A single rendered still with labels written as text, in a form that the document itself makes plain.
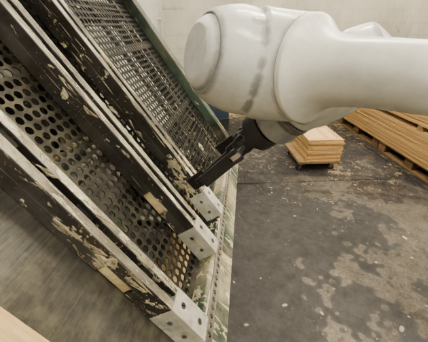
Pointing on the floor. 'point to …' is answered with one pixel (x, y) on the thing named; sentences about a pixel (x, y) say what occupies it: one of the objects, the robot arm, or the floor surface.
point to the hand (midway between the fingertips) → (208, 165)
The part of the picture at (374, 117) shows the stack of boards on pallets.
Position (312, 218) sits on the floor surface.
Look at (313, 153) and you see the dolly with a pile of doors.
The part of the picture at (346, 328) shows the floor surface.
